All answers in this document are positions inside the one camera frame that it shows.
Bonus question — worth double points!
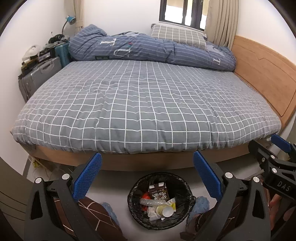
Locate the brown carton box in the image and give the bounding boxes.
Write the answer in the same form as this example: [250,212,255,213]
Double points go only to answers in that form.
[149,182,169,201]

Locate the yellow noodle cup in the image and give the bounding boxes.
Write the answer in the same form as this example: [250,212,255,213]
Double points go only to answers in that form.
[156,204,174,217]

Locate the clear bubble wrap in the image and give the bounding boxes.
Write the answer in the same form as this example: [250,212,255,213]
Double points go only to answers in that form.
[151,199,166,206]

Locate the yellow snack wrapper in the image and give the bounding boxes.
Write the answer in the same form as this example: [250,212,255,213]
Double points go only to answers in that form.
[166,198,176,212]

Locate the red plastic bag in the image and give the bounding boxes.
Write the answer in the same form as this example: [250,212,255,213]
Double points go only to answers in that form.
[140,192,152,212]

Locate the white tissue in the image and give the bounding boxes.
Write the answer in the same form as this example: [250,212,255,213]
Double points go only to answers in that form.
[147,206,162,221]

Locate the black trash bin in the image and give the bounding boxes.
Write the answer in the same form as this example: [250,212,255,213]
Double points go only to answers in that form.
[127,172,196,230]

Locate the right hand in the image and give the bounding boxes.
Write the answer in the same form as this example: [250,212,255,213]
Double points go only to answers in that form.
[268,193,296,230]

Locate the right blue slipper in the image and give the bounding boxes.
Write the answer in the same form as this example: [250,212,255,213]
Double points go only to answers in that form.
[187,196,210,223]

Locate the blue slipper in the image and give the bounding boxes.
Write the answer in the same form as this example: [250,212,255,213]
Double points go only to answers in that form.
[187,196,210,223]
[100,202,120,226]

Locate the left blue slipper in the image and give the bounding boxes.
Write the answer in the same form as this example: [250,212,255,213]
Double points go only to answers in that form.
[100,202,120,226]

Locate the wooden headboard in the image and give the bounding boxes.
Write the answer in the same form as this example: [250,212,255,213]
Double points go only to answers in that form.
[232,35,296,129]

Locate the grey checked bed sheet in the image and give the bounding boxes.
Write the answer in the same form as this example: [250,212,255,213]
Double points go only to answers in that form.
[11,60,281,154]

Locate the grey suitcase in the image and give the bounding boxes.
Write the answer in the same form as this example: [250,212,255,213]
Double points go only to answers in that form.
[18,57,62,102]

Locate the beige curtain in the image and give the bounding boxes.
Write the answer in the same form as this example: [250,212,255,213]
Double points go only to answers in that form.
[204,0,239,50]

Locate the teal suitcase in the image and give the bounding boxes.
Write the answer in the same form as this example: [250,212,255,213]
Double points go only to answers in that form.
[54,42,73,68]

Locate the grey checked pillow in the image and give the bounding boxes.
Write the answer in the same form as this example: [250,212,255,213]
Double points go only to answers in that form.
[151,24,207,49]

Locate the clutter on suitcases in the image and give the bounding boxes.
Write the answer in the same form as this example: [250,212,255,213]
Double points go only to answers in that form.
[18,34,70,79]

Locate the blue striped duvet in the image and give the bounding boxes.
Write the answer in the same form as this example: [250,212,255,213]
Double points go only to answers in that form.
[68,25,236,71]

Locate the dark framed window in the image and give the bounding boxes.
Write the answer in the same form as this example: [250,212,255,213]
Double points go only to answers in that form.
[159,0,210,31]

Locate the blue desk lamp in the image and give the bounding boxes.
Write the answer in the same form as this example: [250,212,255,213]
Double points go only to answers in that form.
[61,16,76,37]

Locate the wooden bed frame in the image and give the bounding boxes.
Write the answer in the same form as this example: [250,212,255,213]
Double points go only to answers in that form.
[21,144,249,171]

